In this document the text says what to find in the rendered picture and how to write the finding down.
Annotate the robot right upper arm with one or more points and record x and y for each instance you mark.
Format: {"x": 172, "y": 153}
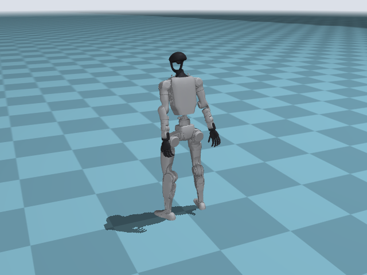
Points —
{"x": 200, "y": 93}

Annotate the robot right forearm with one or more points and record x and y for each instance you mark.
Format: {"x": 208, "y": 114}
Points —
{"x": 208, "y": 116}

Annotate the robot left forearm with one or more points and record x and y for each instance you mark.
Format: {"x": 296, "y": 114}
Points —
{"x": 164, "y": 122}

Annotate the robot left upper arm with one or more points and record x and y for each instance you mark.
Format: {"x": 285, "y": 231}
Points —
{"x": 163, "y": 87}

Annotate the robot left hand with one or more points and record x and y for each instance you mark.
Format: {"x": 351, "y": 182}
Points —
{"x": 165, "y": 147}

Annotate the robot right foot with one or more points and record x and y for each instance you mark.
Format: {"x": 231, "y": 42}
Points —
{"x": 201, "y": 205}

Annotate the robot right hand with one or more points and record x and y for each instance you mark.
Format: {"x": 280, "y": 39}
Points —
{"x": 214, "y": 135}

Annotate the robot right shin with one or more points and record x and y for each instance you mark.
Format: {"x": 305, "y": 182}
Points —
{"x": 199, "y": 184}

